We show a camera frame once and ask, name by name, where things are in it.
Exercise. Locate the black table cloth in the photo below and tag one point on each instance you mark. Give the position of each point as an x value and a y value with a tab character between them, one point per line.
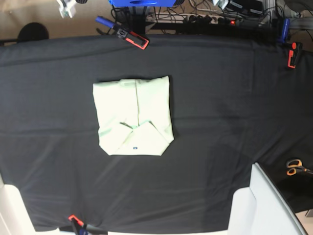
233	103

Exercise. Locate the grey white chair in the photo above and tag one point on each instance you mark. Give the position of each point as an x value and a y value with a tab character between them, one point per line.
260	209

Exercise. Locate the orange handled scissors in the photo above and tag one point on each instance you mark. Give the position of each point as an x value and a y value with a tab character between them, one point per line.
295	166

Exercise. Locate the white furniture left corner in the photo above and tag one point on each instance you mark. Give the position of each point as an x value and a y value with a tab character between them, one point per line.
14	218

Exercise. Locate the red clamp right edge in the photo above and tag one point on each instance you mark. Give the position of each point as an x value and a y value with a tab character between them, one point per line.
294	54

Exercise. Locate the red clamp bottom edge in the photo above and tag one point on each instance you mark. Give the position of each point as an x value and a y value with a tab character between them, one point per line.
73	217

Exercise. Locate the blue handled tool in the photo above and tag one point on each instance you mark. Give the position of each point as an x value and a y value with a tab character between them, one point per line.
105	21

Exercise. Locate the blue clamp handle right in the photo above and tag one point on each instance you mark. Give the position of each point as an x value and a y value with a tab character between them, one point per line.
285	30

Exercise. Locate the light green T-shirt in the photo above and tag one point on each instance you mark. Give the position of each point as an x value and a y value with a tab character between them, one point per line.
134	116

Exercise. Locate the white power strip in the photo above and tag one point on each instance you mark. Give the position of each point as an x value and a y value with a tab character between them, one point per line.
210	19

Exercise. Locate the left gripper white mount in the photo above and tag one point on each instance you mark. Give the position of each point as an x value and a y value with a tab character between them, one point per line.
220	3

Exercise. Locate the blue box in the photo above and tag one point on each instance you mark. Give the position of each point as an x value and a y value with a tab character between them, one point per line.
148	3

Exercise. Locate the red black clamp top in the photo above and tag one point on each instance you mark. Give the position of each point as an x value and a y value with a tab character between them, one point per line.
133	38

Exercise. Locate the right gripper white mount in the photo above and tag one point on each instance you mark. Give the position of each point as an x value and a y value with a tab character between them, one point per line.
67	8

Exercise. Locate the red clamp edge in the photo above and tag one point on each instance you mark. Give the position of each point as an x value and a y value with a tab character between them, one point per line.
294	54
73	217

